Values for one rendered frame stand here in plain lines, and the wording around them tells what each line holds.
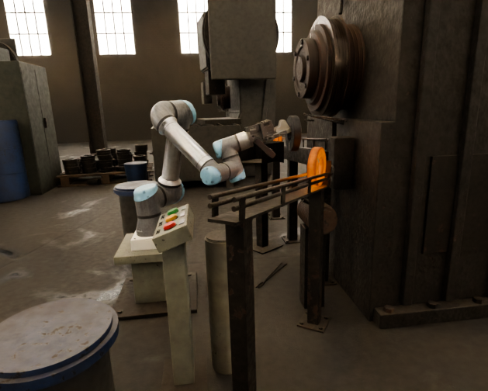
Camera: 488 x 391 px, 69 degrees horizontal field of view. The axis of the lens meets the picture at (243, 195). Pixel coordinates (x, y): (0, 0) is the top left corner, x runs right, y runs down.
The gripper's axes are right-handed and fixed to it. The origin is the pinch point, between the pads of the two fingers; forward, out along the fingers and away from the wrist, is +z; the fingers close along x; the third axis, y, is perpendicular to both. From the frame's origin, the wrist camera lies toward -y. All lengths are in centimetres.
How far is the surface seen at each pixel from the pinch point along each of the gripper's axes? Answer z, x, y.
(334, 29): 31.8, 9.9, 33.8
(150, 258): -80, 1, -36
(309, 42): 22.7, 18.3, 32.5
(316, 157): -0.2, -24.8, -8.9
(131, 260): -88, 1, -33
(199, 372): -67, -44, -66
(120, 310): -102, 1, -55
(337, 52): 28.2, 3.8, 24.6
